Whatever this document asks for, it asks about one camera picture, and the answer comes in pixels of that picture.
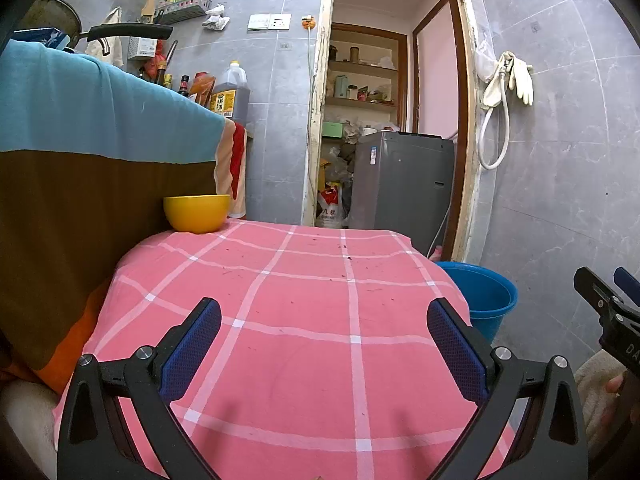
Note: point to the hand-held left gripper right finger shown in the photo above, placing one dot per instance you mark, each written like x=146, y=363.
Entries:
x=455, y=350

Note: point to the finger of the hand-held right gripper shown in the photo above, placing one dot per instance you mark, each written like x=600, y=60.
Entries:
x=595, y=292
x=627, y=282

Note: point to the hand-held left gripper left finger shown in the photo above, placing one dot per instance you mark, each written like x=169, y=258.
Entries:
x=192, y=350

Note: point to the blue plastic bucket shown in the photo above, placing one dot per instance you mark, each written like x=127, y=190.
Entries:
x=480, y=295

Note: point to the person's right hand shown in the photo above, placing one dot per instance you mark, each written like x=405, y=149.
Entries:
x=616, y=385

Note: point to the pink bottle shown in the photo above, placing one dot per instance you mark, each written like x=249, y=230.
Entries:
x=435, y=252

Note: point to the pink checked tablecloth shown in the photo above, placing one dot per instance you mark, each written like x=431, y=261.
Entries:
x=300, y=310

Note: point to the yellow bowl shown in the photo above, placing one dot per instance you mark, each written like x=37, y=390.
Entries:
x=196, y=212

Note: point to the grey washing machine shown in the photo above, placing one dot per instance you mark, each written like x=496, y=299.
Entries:
x=400, y=185

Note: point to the white fleece clothing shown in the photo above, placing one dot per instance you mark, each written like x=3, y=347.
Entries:
x=25, y=420

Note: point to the red white sack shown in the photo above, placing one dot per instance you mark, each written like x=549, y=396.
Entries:
x=331, y=207

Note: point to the cream rubber glove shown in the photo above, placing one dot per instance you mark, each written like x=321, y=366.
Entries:
x=522, y=80
x=496, y=82

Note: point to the green box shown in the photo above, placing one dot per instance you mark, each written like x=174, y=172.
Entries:
x=333, y=129

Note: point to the blue brown striped cloth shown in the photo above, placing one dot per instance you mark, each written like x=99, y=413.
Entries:
x=100, y=110

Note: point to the clear plastic bag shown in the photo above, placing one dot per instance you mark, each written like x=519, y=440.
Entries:
x=484, y=60

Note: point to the large cooking oil bottle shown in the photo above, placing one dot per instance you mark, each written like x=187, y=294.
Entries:
x=231, y=92

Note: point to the white jar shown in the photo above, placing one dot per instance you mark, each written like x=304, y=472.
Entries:
x=353, y=92

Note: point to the dark bottle yellow cap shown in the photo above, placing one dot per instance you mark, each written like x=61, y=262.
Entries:
x=160, y=74

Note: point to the wooden shelf unit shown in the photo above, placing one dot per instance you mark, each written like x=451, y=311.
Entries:
x=367, y=66

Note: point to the white utensil holder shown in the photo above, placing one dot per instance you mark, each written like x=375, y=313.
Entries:
x=141, y=47

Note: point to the beige hanging towel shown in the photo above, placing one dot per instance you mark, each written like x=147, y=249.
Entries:
x=115, y=47

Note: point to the brown jar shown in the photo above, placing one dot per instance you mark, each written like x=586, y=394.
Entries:
x=354, y=54

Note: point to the black pan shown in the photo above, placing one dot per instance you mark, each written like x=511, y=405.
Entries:
x=125, y=31

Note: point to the white rag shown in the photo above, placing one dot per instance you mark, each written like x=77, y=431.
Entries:
x=216, y=19

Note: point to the blue printed box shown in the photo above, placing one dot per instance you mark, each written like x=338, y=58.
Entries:
x=42, y=37

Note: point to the white wall switch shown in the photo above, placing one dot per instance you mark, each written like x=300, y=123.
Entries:
x=258, y=21

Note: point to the grey wall shelf basket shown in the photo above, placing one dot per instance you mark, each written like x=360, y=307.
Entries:
x=182, y=11

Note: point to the white wall socket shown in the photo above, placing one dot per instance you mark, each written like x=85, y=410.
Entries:
x=280, y=21

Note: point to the orange wall hook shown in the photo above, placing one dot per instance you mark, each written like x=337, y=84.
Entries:
x=308, y=23

